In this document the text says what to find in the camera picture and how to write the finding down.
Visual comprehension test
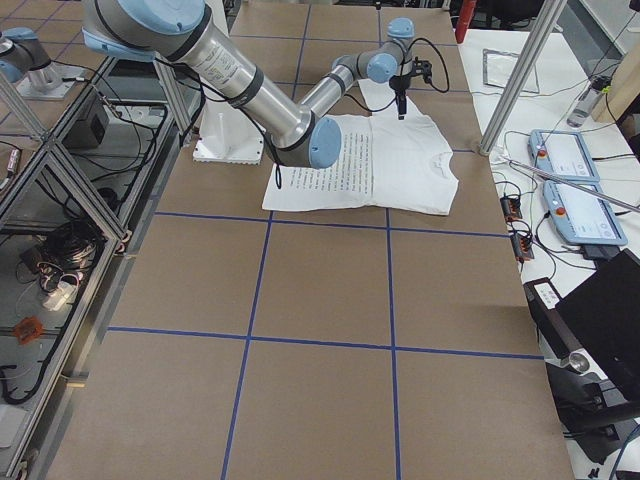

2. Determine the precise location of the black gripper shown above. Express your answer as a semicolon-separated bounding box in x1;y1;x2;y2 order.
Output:
389;57;432;120

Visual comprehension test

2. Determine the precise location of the white long-sleeve printed shirt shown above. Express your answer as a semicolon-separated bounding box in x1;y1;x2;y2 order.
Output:
262;101;458;216

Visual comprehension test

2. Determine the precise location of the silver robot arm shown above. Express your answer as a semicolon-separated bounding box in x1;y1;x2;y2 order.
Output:
83;1;415;169

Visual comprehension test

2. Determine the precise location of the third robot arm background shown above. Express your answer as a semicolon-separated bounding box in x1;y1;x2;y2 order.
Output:
1;27;85;100

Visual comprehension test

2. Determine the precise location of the grey framed tray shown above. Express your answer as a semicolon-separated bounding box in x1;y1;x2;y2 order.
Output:
482;49;540;94

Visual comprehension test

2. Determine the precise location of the red fire extinguisher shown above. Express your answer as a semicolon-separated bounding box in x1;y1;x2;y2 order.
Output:
455;0;477;44

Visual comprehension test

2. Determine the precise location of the orange black connector block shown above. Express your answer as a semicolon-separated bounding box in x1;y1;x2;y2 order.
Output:
500;196;523;222

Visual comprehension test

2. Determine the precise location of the upper blue teach pendant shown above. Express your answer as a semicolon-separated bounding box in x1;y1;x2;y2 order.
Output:
529;129;600;183

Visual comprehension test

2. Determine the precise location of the blue teach pendant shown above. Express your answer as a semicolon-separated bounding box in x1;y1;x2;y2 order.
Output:
543;180;628;246
529;129;600;183

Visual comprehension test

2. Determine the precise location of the clear water bottle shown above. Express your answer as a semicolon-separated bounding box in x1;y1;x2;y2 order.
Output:
566;75;611;128

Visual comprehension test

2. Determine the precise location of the lower blue teach pendant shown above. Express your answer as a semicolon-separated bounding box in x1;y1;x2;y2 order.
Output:
543;180;628;246

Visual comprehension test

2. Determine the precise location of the black laptop computer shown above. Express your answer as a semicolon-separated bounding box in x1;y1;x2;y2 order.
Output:
524;249;639;463

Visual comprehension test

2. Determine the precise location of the aluminium frame post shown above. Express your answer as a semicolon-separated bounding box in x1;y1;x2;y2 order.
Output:
478;0;567;156

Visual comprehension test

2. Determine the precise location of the black box under frame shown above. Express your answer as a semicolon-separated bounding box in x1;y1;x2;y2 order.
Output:
62;95;109;149

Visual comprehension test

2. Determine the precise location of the aluminium extrusion frame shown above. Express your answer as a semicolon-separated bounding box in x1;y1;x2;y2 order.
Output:
1;59;204;479

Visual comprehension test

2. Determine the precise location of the orange tool under frame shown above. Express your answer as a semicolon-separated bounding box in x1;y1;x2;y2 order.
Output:
12;316;44;345

